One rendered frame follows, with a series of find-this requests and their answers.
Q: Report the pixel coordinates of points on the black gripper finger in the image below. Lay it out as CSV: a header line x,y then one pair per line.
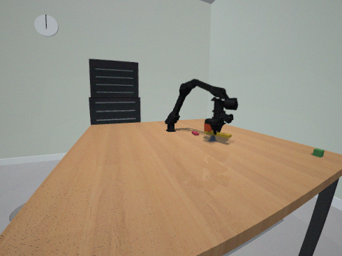
x,y
220,126
214,128

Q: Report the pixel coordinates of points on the small green block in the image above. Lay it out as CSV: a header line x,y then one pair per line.
x,y
318,152

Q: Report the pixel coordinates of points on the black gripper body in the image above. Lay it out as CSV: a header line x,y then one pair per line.
x,y
214,120

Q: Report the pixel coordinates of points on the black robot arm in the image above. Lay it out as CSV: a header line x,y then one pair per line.
x,y
185,89

